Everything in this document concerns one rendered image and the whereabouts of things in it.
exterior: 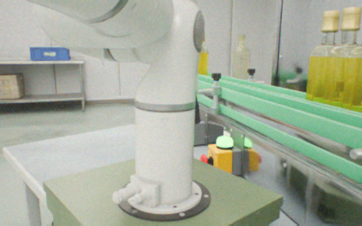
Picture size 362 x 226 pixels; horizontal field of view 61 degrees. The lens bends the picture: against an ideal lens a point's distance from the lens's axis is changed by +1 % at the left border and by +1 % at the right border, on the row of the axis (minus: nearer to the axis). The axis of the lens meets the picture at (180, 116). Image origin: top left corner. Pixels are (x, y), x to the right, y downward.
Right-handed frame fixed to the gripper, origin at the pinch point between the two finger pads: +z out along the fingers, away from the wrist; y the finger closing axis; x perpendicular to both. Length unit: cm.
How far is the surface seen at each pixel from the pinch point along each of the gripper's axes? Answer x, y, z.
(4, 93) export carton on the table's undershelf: -265, -461, 32
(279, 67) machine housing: 40, -52, -2
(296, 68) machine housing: 42, -42, -2
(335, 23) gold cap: 34.3, -4.9, -14.9
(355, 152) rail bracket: 17.5, 28.3, 0.9
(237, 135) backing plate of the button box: 13.2, -14.8, 10.9
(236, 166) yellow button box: 11.6, -11.4, 18.1
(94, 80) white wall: -136, -551, 36
